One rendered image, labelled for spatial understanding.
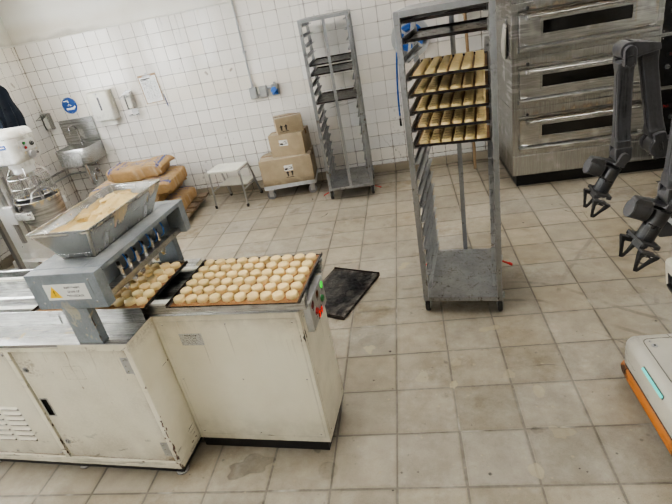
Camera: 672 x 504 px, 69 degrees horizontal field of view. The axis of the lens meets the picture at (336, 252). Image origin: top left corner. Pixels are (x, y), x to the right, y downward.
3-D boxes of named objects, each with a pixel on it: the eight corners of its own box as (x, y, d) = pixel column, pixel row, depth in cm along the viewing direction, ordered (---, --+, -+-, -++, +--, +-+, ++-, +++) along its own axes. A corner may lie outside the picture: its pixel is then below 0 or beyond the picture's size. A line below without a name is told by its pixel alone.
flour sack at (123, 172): (105, 187, 549) (99, 173, 541) (120, 175, 586) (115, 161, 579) (167, 176, 543) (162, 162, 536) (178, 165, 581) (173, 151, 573)
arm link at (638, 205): (688, 197, 146) (674, 186, 153) (651, 186, 146) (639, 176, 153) (665, 232, 152) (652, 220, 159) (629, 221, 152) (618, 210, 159)
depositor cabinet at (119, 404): (-18, 468, 270) (-106, 347, 232) (68, 377, 331) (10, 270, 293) (189, 481, 238) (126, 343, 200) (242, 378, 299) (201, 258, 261)
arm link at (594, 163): (632, 155, 183) (622, 148, 191) (602, 147, 183) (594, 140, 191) (615, 184, 189) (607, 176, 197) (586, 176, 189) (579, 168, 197)
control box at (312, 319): (307, 332, 209) (300, 305, 203) (320, 300, 230) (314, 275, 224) (315, 331, 208) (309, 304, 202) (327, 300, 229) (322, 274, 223)
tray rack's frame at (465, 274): (505, 312, 305) (498, -7, 225) (422, 311, 321) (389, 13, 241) (502, 261, 359) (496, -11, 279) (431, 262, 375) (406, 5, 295)
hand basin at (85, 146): (142, 175, 630) (110, 88, 581) (128, 185, 597) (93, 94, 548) (74, 185, 648) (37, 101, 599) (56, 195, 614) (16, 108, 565)
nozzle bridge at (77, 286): (58, 345, 208) (22, 276, 193) (148, 261, 270) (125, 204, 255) (125, 344, 200) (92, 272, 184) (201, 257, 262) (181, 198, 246)
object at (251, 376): (203, 449, 254) (143, 306, 214) (229, 400, 283) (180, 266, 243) (334, 455, 236) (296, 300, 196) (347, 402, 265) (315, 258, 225)
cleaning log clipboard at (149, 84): (168, 105, 584) (157, 70, 566) (168, 106, 582) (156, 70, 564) (148, 109, 589) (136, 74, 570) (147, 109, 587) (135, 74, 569)
